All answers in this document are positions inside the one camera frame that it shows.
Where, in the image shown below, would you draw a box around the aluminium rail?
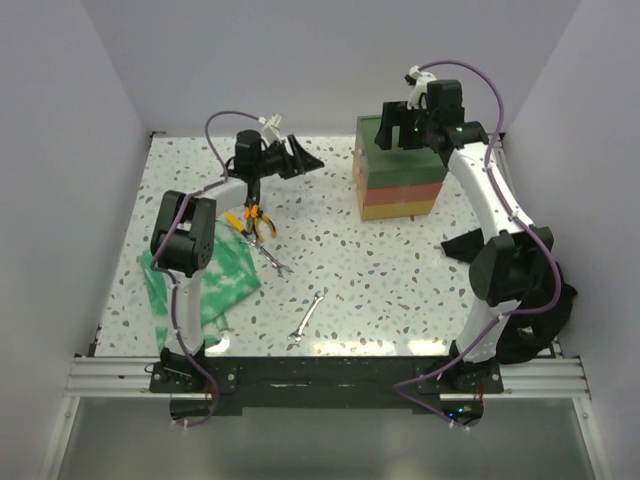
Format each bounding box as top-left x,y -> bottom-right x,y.
64,357 -> 591,399

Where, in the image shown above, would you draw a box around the green drawer box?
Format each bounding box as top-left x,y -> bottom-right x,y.
356,116 -> 448,188

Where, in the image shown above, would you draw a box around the silver wrench near cloth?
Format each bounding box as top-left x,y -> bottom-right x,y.
244,234 -> 293,278

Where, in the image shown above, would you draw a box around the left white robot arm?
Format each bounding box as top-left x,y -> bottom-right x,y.
150,129 -> 325,392

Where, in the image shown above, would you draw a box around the orange drawer box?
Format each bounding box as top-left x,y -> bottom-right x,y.
353,149 -> 447,207

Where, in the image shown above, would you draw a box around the silver wrench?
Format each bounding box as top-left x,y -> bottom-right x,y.
244,234 -> 293,278
288,291 -> 325,343

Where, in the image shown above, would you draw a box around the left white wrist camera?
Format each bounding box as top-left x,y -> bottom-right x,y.
258,114 -> 282,145

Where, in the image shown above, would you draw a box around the yellow handled screwdriver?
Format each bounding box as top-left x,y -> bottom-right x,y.
224,212 -> 248,236

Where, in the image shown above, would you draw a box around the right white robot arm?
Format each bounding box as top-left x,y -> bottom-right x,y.
375,70 -> 561,393

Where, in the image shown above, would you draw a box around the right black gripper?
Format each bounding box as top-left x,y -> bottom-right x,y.
375,101 -> 437,151

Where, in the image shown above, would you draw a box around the black cloth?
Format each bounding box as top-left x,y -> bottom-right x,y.
442,227 -> 577,367

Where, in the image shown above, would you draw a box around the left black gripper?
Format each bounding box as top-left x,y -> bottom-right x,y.
254,134 -> 323,180

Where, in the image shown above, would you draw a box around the orange black pliers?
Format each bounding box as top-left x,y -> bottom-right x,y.
243,193 -> 277,242

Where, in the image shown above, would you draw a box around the yellow drawer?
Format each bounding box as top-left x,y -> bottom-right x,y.
354,172 -> 443,221

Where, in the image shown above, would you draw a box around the silver wrench front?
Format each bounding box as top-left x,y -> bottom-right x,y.
288,291 -> 325,343

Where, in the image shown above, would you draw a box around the green white cloth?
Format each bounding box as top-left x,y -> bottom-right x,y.
138,226 -> 261,349

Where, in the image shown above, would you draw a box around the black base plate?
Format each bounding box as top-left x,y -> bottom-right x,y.
145,354 -> 504,422

